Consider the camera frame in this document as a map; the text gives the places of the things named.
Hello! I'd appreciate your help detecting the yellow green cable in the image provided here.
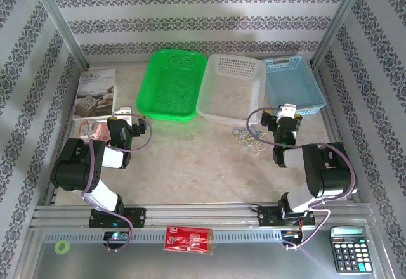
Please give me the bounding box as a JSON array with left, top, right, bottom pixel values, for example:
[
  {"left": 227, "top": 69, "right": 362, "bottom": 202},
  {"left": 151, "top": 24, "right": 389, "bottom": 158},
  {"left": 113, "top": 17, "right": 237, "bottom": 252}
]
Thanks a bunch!
[{"left": 247, "top": 131, "right": 269, "bottom": 149}]

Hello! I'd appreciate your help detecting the white cable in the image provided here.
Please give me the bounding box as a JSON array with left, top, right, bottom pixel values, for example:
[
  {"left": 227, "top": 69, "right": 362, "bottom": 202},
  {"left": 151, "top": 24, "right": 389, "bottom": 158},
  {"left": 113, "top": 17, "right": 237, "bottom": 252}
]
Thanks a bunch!
[{"left": 250, "top": 145, "right": 268, "bottom": 159}]

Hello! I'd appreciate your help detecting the pink blister package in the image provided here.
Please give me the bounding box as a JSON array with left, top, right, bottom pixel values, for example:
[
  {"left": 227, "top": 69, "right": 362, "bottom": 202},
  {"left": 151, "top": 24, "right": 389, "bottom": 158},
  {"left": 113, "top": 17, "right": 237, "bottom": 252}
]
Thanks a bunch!
[{"left": 78, "top": 120, "right": 111, "bottom": 142}]

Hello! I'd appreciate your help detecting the light blue plastic basket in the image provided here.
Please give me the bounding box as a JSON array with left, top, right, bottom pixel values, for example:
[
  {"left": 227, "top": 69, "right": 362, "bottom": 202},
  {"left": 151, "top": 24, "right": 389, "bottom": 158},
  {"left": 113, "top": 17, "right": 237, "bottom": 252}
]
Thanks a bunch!
[{"left": 262, "top": 55, "right": 328, "bottom": 117}]

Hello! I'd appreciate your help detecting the white plastic basket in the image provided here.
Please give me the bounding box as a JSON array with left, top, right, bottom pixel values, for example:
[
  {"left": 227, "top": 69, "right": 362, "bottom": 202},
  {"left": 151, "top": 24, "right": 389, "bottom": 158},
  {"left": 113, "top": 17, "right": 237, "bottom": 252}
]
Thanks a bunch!
[{"left": 195, "top": 53, "right": 267, "bottom": 126}]

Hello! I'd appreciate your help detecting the booklet with photo cover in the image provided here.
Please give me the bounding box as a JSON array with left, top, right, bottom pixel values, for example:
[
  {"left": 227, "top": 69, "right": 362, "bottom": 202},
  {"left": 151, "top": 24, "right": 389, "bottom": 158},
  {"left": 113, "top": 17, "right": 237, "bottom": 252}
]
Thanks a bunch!
[{"left": 72, "top": 67, "right": 117, "bottom": 121}]

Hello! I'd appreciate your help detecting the green plastic basket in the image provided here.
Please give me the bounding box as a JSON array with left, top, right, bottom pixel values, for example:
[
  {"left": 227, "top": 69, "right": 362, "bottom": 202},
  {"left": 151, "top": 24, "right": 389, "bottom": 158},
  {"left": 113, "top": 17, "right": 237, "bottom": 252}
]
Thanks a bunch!
[{"left": 136, "top": 49, "right": 209, "bottom": 123}]

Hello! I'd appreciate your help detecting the small circuit board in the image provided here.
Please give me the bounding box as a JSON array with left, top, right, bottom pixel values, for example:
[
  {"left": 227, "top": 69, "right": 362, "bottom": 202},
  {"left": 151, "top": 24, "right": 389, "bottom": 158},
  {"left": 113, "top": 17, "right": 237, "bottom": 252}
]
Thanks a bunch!
[
  {"left": 281, "top": 230, "right": 303, "bottom": 245},
  {"left": 103, "top": 230, "right": 131, "bottom": 243}
]

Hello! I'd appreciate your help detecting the red foil packet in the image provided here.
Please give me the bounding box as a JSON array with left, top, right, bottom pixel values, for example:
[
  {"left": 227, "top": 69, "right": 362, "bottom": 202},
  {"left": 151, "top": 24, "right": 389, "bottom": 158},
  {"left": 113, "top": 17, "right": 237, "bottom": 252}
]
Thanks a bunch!
[{"left": 163, "top": 225, "right": 216, "bottom": 256}]

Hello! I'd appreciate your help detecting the green tape roll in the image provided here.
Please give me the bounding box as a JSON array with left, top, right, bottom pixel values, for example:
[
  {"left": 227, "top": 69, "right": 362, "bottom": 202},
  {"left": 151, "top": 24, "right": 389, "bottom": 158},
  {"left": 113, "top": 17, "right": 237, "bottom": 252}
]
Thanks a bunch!
[{"left": 54, "top": 240, "right": 71, "bottom": 256}]

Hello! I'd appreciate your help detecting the black desk calculator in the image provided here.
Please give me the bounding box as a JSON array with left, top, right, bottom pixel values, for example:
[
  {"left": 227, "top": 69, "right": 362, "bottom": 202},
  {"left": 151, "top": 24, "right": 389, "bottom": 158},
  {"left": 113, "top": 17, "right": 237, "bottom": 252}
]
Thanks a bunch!
[{"left": 329, "top": 226, "right": 374, "bottom": 275}]

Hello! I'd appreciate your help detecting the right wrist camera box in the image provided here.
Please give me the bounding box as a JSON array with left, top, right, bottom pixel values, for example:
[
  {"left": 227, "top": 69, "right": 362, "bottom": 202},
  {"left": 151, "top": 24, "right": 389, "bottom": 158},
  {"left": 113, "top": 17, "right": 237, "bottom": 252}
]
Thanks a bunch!
[{"left": 277, "top": 103, "right": 298, "bottom": 123}]

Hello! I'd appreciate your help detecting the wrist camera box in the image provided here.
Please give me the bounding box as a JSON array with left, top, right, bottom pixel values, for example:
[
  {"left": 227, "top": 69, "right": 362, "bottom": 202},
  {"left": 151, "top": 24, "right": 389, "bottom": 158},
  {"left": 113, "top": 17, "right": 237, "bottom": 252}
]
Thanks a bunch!
[
  {"left": 277, "top": 103, "right": 298, "bottom": 123},
  {"left": 113, "top": 106, "right": 133, "bottom": 124}
]

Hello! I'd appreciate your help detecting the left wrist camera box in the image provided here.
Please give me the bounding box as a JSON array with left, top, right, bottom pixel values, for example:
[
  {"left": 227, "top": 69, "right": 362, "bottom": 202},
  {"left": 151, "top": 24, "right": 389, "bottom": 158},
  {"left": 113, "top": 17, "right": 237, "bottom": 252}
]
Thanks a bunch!
[{"left": 113, "top": 106, "right": 133, "bottom": 124}]

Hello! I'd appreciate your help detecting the aluminium side rail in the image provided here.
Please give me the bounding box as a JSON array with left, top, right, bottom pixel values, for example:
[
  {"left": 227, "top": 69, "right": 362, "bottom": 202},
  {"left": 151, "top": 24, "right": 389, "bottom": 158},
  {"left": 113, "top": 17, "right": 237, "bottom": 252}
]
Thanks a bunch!
[
  {"left": 44, "top": 66, "right": 88, "bottom": 207},
  {"left": 311, "top": 65, "right": 361, "bottom": 203}
]

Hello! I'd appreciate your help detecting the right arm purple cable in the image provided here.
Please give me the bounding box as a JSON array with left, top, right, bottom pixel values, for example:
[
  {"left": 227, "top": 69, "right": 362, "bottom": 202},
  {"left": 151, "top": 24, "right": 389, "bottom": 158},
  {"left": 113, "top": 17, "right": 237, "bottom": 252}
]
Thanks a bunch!
[{"left": 247, "top": 107, "right": 359, "bottom": 251}]

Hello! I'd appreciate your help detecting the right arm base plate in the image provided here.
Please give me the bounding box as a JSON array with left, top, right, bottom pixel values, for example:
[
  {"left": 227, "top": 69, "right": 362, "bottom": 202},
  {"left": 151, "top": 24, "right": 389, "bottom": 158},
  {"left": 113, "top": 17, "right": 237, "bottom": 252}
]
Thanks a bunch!
[{"left": 257, "top": 205, "right": 317, "bottom": 228}]

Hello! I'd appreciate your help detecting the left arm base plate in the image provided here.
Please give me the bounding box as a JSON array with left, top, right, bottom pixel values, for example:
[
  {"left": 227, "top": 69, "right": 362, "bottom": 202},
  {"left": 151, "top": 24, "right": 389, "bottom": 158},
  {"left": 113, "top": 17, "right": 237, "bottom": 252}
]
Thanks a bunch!
[{"left": 88, "top": 207, "right": 147, "bottom": 229}]

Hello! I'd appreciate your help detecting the aluminium frame post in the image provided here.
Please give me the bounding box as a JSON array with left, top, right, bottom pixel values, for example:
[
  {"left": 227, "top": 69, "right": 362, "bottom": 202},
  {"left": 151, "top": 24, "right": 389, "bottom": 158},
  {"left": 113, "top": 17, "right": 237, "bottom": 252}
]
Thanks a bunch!
[
  {"left": 309, "top": 0, "right": 371, "bottom": 68},
  {"left": 27, "top": 0, "right": 92, "bottom": 70}
]

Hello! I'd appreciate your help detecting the aluminium mounting rail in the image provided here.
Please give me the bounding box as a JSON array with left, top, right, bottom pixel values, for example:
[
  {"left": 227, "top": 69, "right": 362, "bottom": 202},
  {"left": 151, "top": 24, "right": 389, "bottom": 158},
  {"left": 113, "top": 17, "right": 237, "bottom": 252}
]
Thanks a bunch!
[{"left": 30, "top": 203, "right": 372, "bottom": 230}]

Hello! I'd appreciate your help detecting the grey slotted cable duct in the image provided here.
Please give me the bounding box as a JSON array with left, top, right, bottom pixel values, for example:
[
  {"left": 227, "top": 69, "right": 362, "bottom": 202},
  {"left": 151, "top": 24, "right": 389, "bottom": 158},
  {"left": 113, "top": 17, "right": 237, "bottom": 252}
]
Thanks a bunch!
[{"left": 43, "top": 230, "right": 285, "bottom": 243}]

